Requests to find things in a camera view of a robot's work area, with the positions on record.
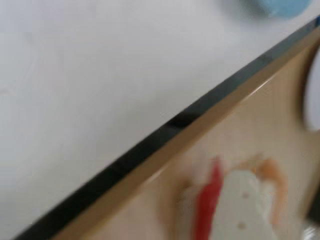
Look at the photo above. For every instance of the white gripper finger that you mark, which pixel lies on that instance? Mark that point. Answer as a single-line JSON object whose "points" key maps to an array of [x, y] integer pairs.
{"points": [[240, 205]]}

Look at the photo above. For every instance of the orange shrimp sushi toy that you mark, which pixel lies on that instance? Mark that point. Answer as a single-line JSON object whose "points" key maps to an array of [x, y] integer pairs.
{"points": [[273, 180]]}

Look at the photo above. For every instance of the white round plastic dish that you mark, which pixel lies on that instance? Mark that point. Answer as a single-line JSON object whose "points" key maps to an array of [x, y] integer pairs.
{"points": [[313, 92]]}

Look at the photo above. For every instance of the light blue round dish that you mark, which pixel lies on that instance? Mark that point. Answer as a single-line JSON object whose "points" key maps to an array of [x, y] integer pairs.
{"points": [[282, 6]]}

